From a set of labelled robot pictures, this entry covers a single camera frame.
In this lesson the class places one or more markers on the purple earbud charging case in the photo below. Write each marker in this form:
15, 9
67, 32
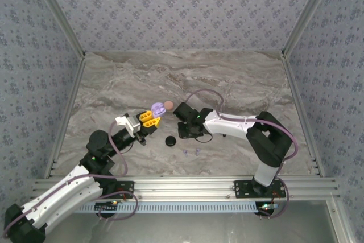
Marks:
157, 109

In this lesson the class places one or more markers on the pink earbud charging case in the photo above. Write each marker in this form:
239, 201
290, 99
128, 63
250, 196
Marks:
169, 105

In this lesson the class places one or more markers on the black earbud charging case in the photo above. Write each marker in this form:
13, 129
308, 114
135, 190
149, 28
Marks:
170, 141

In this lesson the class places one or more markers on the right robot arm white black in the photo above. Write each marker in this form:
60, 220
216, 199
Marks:
233, 126

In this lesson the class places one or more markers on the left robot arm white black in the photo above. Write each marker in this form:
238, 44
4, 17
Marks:
65, 194

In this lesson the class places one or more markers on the black controller board with LED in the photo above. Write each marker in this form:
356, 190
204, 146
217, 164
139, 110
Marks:
267, 207
106, 206

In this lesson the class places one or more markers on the grey metal lower panel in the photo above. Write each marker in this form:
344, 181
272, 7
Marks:
182, 228

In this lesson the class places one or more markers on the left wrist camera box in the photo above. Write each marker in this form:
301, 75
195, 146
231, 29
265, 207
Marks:
132, 125

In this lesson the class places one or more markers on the aluminium table side rail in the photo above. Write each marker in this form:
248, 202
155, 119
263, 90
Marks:
74, 89
293, 83

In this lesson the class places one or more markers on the wide aluminium base rail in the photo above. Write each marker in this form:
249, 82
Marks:
185, 187

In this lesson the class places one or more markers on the aluminium corner post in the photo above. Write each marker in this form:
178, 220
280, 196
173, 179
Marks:
308, 12
59, 12

